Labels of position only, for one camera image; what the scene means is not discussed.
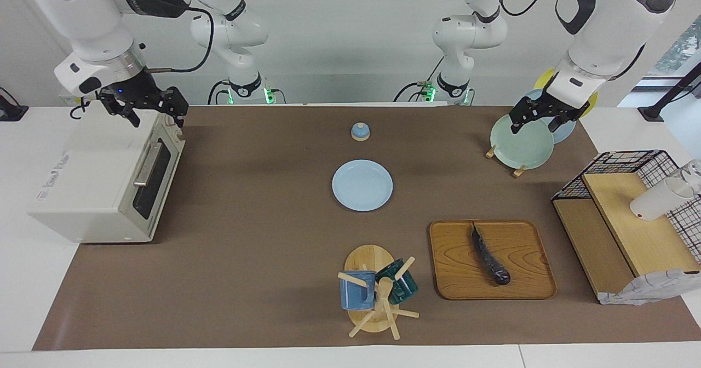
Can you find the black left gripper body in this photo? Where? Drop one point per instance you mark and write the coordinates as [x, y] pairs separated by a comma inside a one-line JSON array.
[[539, 108]]

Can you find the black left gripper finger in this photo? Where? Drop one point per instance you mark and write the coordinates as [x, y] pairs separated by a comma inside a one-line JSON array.
[[517, 124], [559, 122]]

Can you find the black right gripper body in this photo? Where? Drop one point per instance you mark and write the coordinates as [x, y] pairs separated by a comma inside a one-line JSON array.
[[137, 90]]

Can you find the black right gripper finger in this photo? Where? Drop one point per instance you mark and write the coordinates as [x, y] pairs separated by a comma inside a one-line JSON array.
[[127, 111], [175, 102]]

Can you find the white toaster oven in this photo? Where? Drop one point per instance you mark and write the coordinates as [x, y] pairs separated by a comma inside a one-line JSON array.
[[87, 176]]

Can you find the dark purple eggplant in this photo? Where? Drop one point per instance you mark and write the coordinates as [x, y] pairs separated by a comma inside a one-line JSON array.
[[490, 258]]

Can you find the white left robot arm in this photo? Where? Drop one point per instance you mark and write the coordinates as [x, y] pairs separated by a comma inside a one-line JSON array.
[[613, 28]]

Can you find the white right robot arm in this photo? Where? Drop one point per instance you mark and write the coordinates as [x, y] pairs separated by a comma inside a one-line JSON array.
[[93, 23]]

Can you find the light blue racked plate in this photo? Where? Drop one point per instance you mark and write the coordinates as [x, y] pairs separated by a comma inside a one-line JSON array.
[[565, 132]]

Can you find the pale green racked plate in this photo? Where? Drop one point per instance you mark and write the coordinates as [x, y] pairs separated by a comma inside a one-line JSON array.
[[523, 146]]

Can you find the yellow racked plate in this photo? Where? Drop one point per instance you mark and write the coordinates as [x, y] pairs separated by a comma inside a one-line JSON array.
[[541, 80]]

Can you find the wooden plate rack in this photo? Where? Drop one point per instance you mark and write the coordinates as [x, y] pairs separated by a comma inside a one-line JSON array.
[[491, 152]]

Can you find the black clamp stand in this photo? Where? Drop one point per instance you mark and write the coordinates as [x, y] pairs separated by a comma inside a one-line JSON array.
[[651, 113]]

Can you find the black table clamp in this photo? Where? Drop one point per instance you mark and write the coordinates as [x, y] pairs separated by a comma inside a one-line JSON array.
[[11, 110]]

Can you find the white cup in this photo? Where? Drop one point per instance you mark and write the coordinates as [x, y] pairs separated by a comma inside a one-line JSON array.
[[654, 201]]

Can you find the clear glass cup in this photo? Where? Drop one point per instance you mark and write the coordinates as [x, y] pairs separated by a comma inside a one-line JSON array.
[[693, 173]]

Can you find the wooden tray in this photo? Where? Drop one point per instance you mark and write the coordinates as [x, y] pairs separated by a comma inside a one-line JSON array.
[[520, 269]]

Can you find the brown table mat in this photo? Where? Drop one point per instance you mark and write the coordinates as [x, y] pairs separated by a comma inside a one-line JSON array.
[[246, 247]]

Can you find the grey patterned cloth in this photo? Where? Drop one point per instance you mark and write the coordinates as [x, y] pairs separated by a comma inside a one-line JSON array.
[[646, 288]]

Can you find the dark green mug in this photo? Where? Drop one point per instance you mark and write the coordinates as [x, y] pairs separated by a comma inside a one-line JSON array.
[[405, 288]]

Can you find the wooden mug tree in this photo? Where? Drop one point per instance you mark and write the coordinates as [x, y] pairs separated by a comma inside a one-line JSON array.
[[369, 258]]

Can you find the blue mug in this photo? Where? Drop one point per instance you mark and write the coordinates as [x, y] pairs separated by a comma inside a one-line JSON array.
[[353, 297]]

